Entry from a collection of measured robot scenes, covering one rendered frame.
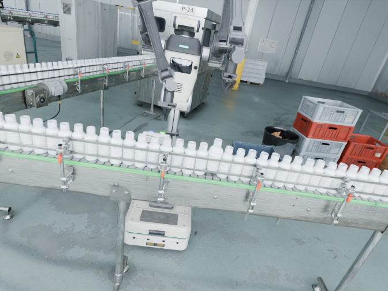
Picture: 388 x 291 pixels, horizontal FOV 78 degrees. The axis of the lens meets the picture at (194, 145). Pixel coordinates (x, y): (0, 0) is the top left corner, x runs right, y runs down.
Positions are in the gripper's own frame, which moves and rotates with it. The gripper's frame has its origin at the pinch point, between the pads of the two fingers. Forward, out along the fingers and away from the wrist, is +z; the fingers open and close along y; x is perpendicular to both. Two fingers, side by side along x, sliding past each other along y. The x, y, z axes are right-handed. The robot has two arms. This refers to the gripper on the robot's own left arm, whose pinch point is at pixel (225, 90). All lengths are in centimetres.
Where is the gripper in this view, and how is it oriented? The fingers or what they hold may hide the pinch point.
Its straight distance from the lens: 122.4
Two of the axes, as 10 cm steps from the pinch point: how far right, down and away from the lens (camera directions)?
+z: -1.6, 8.9, 4.2
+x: -9.9, -1.5, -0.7
